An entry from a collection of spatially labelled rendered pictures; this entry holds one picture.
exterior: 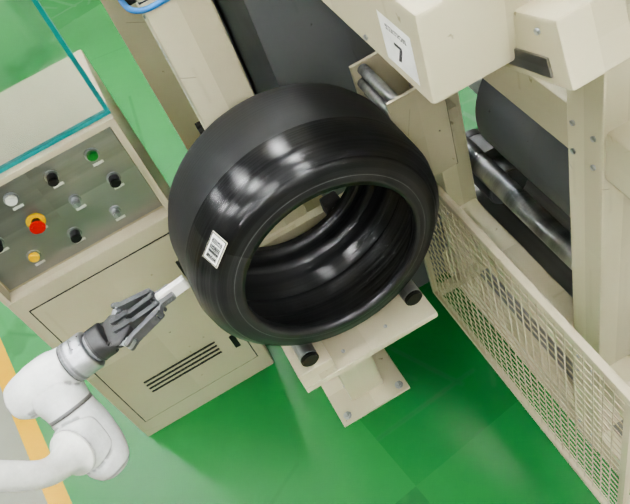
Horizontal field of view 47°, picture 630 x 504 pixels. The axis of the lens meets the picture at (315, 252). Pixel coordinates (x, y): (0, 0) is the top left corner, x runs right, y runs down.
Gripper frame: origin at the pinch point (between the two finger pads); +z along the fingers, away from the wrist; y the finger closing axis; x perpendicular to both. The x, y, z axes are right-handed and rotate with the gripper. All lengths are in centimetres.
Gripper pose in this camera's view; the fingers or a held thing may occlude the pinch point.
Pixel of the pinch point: (172, 290)
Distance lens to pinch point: 154.3
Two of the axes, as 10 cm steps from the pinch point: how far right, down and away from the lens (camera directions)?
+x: 4.0, 5.2, 7.5
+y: -4.2, -6.2, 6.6
